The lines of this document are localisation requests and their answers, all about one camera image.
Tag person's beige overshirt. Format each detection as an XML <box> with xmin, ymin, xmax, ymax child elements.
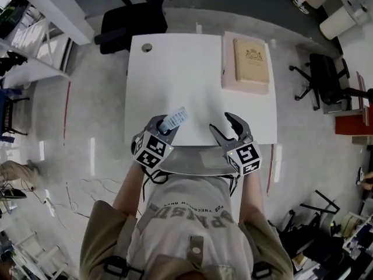
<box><xmin>79</xmin><ymin>199</ymin><xmax>294</xmax><ymax>280</ymax></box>

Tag black folding chair frame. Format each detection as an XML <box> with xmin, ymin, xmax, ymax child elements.
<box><xmin>268</xmin><ymin>190</ymin><xmax>347</xmax><ymax>262</ymax></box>

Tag flat pink box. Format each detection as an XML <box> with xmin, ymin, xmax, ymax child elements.
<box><xmin>220</xmin><ymin>30</ymin><xmax>270</xmax><ymax>96</ymax></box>

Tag tan book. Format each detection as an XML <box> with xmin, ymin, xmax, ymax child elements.
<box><xmin>233</xmin><ymin>38</ymin><xmax>270</xmax><ymax>85</ymax></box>

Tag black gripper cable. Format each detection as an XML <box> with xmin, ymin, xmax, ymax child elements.
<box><xmin>228</xmin><ymin>173</ymin><xmax>240</xmax><ymax>198</ymax></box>
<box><xmin>142</xmin><ymin>167</ymin><xmax>168</xmax><ymax>201</ymax></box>

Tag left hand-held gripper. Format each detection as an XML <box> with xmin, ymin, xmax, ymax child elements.
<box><xmin>131</xmin><ymin>114</ymin><xmax>182</xmax><ymax>169</ymax></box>

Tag grey harness with black buckles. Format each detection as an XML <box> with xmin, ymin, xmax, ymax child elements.
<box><xmin>103</xmin><ymin>208</ymin><xmax>273</xmax><ymax>280</ymax></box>

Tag cluttered white table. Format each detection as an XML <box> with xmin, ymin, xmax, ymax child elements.
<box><xmin>342</xmin><ymin>211</ymin><xmax>373</xmax><ymax>274</ymax></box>

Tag white square table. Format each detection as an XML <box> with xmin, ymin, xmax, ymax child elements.
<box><xmin>124</xmin><ymin>33</ymin><xmax>277</xmax><ymax>147</ymax></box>

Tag person's left forearm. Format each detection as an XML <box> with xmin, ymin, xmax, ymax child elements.
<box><xmin>112</xmin><ymin>162</ymin><xmax>146</xmax><ymax>218</ymax></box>

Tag black office chair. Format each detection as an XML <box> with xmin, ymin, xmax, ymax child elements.
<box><xmin>289</xmin><ymin>52</ymin><xmax>373</xmax><ymax>113</ymax></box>
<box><xmin>93</xmin><ymin>0</ymin><xmax>168</xmax><ymax>55</ymax></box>

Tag person's white printed t-shirt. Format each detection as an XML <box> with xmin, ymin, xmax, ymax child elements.
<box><xmin>128</xmin><ymin>175</ymin><xmax>254</xmax><ymax>280</ymax></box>

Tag small white handheld fan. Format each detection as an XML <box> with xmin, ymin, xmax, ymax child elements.
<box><xmin>159</xmin><ymin>106</ymin><xmax>189</xmax><ymax>135</ymax></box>

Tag black round object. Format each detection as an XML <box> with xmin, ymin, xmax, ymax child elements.
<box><xmin>0</xmin><ymin>188</ymin><xmax>27</xmax><ymax>200</ymax></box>

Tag white power strip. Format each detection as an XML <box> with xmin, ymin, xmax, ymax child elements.
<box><xmin>43</xmin><ymin>197</ymin><xmax>56</xmax><ymax>215</ymax></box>

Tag red cabinet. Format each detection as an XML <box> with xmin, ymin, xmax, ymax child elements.
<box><xmin>335</xmin><ymin>114</ymin><xmax>373</xmax><ymax>136</ymax></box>

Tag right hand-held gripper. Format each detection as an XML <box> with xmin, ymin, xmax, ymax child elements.
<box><xmin>209</xmin><ymin>112</ymin><xmax>262</xmax><ymax>176</ymax></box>

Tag white floor cable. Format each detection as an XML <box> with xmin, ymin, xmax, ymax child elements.
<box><xmin>65</xmin><ymin>178</ymin><xmax>126</xmax><ymax>220</ymax></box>

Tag white step stool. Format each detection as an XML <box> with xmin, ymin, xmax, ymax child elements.
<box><xmin>11</xmin><ymin>232</ymin><xmax>68</xmax><ymax>280</ymax></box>

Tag white shelf unit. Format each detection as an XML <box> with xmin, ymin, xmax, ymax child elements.
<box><xmin>0</xmin><ymin>0</ymin><xmax>72</xmax><ymax>90</ymax></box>

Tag blue side table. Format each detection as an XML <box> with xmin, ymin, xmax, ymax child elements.
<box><xmin>0</xmin><ymin>87</ymin><xmax>30</xmax><ymax>142</ymax></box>

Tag white mesh office chair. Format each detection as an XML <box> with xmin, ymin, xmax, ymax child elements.
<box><xmin>161</xmin><ymin>144</ymin><xmax>237</xmax><ymax>177</ymax></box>

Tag person's right forearm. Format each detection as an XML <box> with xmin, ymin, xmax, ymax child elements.
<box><xmin>238</xmin><ymin>170</ymin><xmax>265</xmax><ymax>224</ymax></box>

